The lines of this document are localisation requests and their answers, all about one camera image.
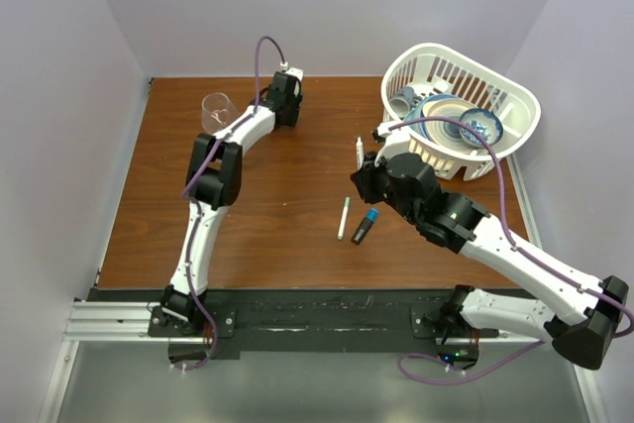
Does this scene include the grey mug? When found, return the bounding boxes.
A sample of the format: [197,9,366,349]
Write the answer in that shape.
[389,86,422,118]

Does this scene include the white pen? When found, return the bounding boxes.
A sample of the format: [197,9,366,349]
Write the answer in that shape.
[337,204,350,241]
[355,137,365,169]

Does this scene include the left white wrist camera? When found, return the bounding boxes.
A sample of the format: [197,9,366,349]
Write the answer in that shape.
[280,61,304,95]

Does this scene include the black marker pen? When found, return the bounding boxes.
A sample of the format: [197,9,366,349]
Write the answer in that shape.
[351,217,373,245]

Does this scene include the blue patterned bowl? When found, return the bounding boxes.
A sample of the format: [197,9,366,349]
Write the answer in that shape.
[460,108,504,148]

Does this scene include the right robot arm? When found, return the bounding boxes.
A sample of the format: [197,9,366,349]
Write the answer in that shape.
[351,153,629,370]

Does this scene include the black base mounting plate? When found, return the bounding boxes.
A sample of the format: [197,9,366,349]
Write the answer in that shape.
[148,288,499,363]

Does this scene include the clear wine glass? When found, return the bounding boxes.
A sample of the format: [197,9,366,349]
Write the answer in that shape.
[201,92,240,135]

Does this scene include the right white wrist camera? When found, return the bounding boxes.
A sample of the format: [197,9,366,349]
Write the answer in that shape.
[371,121,411,166]

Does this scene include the blue marker cap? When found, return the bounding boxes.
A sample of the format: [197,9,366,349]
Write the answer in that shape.
[366,208,378,222]

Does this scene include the white plastic dish basket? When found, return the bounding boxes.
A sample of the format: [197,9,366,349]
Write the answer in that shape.
[378,43,541,181]

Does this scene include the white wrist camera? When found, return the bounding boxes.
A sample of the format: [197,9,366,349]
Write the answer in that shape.
[280,61,304,95]
[371,121,411,166]

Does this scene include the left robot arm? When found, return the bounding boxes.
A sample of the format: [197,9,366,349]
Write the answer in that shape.
[160,67,304,336]

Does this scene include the beige blue plate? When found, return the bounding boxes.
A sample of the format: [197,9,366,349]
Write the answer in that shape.
[420,95,473,154]

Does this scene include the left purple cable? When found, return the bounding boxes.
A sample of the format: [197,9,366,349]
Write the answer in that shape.
[181,35,288,370]

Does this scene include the light blue plate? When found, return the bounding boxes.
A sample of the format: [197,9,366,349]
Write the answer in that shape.
[403,93,437,140]

